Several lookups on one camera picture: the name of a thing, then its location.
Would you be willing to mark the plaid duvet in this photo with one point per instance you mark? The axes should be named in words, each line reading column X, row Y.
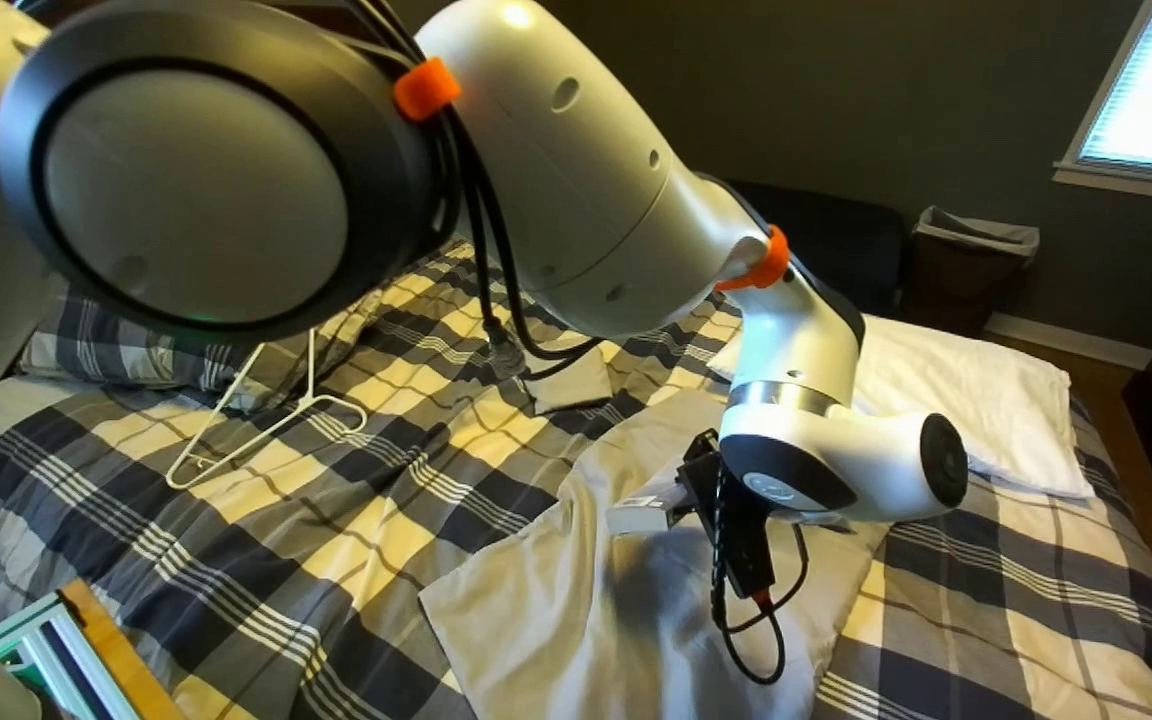
column 269, row 563

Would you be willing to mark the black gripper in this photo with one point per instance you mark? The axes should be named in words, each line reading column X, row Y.
column 728, row 514

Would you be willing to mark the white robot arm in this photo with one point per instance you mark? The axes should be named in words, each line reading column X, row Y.
column 577, row 175

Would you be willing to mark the white pillow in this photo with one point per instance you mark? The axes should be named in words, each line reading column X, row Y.
column 1002, row 403

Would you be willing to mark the wooden board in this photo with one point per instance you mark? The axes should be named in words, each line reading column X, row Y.
column 120, row 662

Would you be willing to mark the white plastic clothes hanger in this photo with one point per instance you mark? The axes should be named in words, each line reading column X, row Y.
column 209, row 413

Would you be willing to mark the white bed sheet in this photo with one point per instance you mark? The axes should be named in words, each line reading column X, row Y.
column 3, row 406

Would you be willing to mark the plaid pillow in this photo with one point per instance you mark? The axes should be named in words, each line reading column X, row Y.
column 98, row 347

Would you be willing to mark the dark laundry basket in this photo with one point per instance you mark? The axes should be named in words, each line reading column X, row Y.
column 962, row 281

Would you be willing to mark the teal frame object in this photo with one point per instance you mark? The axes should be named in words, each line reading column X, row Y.
column 59, row 662

